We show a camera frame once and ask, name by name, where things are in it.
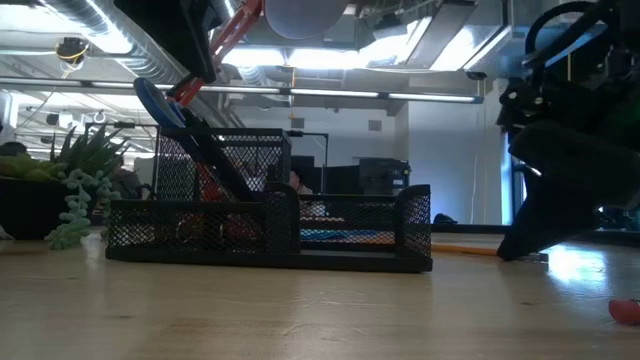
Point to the small red object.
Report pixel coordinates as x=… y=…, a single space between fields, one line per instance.
x=625 y=311

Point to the black aluminium table frame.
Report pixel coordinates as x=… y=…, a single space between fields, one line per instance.
x=470 y=228

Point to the black mesh desk organizer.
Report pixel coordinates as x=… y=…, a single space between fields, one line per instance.
x=285 y=220

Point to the blue sticky note pad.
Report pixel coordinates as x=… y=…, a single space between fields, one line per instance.
x=340 y=235

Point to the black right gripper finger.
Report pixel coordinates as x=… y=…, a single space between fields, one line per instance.
x=545 y=220

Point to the long ceiling light strip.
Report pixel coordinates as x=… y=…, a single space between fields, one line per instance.
x=325 y=93

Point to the orange pencil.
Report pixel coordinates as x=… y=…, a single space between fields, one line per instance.
x=465 y=249

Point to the black equipment cabinet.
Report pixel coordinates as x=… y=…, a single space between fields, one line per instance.
x=385 y=175

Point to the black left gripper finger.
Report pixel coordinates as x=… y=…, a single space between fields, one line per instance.
x=175 y=30

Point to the green succulent in black pot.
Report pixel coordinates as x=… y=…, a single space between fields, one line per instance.
x=30 y=210

